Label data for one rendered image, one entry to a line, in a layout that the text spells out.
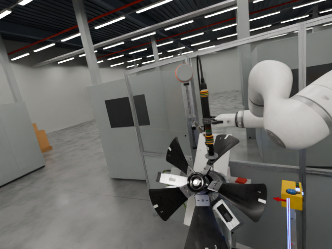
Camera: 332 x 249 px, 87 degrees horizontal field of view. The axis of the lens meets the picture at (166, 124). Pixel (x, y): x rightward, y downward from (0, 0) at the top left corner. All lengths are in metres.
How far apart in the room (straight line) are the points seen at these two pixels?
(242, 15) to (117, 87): 3.51
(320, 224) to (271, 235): 0.42
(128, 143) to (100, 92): 1.11
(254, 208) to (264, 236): 1.19
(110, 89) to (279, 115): 3.23
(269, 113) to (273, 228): 1.77
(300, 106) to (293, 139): 0.06
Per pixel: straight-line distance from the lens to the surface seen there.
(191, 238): 1.11
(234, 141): 1.11
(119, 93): 3.37
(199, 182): 1.09
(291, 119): 0.41
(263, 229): 2.17
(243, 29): 5.24
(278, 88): 0.47
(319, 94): 0.44
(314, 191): 1.86
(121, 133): 3.54
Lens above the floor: 1.79
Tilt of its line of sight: 12 degrees down
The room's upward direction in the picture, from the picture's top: 10 degrees counter-clockwise
